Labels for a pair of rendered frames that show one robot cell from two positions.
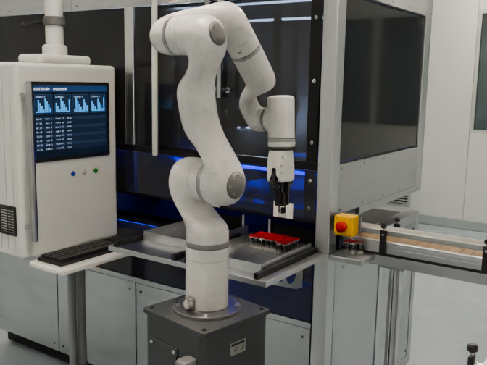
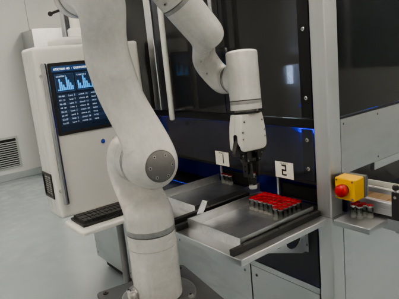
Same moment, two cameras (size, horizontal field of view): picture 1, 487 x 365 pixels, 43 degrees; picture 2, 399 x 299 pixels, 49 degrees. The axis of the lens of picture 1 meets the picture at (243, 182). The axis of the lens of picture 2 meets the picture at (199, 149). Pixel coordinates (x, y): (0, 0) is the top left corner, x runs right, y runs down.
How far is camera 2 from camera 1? 0.83 m
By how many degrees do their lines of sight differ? 19
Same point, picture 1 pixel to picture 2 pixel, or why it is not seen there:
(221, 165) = (138, 143)
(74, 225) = (109, 185)
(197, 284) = (137, 276)
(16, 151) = (44, 126)
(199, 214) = (136, 196)
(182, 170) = (112, 149)
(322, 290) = (328, 256)
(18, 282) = not seen: hidden behind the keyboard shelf
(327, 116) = (319, 66)
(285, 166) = (250, 131)
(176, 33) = not seen: outside the picture
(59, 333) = not seen: hidden behind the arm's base
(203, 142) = (116, 117)
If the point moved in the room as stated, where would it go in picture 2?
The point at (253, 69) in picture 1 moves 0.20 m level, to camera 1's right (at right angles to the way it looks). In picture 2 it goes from (187, 22) to (273, 11)
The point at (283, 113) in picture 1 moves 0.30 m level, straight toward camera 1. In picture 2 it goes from (241, 70) to (198, 80)
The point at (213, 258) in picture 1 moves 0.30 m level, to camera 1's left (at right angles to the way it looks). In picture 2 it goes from (149, 248) to (42, 243)
